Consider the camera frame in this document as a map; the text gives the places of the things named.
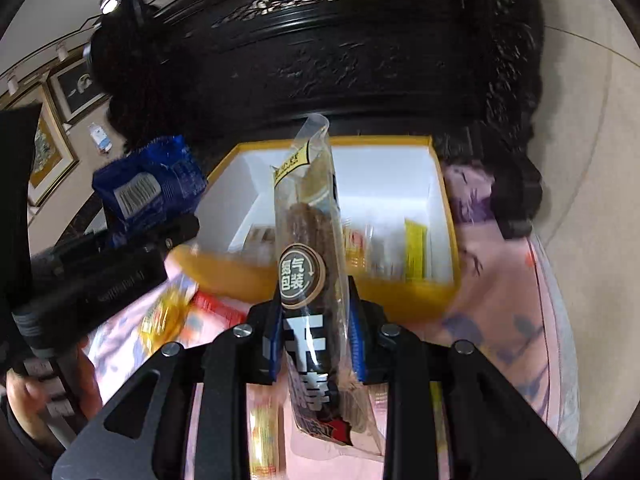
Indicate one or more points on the red snack packet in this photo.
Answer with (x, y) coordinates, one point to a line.
(217, 310)

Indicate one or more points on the dark framed picture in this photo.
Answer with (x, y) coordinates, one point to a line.
(77, 90)

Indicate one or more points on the yellow snack packet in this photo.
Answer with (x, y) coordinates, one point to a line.
(165, 315)

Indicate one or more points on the round ceiling light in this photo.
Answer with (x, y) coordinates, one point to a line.
(110, 4)

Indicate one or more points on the pink floral bedsheet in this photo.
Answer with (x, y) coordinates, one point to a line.
(500, 285)

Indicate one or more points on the purple floral cloth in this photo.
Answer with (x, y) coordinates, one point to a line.
(470, 195)

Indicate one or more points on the clear brown meat stick packet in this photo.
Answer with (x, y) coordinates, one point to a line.
(305, 280)

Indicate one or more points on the gold framed picture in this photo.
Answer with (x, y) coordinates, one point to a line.
(47, 155)

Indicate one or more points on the yellow cardboard box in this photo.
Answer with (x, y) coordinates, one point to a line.
(395, 180)

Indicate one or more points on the person's left hand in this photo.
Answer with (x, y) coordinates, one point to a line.
(25, 402)

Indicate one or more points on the white track spotlight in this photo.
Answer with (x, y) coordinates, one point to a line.
(61, 51)
(11, 83)

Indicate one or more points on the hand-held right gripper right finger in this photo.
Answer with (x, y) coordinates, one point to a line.
(356, 342)

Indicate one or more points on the small yellow packet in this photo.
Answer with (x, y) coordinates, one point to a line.
(265, 440)

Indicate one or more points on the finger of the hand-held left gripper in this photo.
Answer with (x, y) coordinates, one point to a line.
(170, 231)

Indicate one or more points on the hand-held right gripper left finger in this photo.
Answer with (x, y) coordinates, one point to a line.
(274, 342)

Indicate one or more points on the black carved wooden headboard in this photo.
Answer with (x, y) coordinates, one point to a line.
(350, 60)

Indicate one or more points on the blue snack packet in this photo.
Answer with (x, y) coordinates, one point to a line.
(150, 180)

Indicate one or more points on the blue white wall item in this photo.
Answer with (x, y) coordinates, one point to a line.
(100, 137)

